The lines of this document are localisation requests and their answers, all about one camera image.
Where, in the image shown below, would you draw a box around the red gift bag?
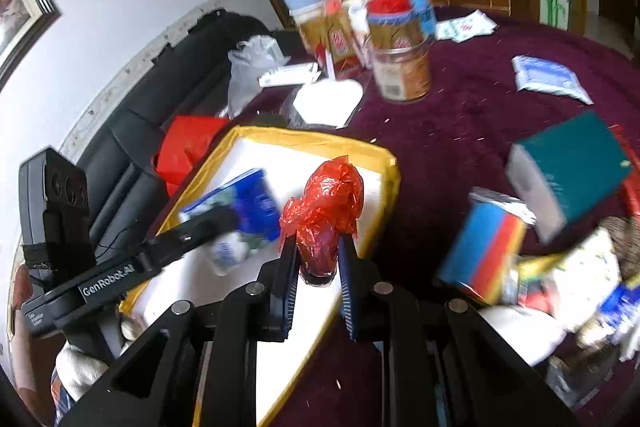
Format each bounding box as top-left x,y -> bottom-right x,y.
152,115 -> 229,197

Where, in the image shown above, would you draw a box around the white leaf pattern tissue pack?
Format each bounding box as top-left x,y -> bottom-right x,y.
544,227 -> 620,333

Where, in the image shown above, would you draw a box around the white heart shaped dish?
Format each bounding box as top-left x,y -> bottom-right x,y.
293,79 -> 363,129

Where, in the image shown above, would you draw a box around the red plastic bag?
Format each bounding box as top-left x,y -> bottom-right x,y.
280,156 -> 364,279

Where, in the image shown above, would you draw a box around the translucent white plastic bag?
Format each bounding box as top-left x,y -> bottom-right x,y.
228,35 -> 290,118

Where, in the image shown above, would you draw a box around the yellow rimmed white tray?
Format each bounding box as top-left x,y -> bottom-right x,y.
118,124 -> 403,427

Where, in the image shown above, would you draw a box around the white paper packets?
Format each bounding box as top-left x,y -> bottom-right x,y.
436,10 -> 498,43

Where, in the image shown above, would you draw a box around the blue white tissue pack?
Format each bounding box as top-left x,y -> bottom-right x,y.
178,168 -> 280,277

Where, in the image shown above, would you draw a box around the black sofa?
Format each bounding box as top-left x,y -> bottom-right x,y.
77,9 -> 270,261

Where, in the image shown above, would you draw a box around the light blue wipes packet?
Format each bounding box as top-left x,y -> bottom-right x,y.
512,55 -> 593,105

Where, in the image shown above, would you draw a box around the brown label tin can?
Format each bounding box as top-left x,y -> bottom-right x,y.
365,0 -> 433,104

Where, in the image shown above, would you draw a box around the white remote control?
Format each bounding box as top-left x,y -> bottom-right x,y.
258,62 -> 322,89

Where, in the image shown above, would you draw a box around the green white tissue box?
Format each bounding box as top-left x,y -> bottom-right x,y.
506,110 -> 632,245

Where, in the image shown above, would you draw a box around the blue red sponge pack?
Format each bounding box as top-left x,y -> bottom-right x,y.
438,187 -> 536,305

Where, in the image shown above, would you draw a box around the dark red velvet tablecloth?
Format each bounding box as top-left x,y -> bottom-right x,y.
266,12 -> 639,426

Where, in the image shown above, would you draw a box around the framed wall picture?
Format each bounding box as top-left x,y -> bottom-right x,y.
0,0 -> 61,87

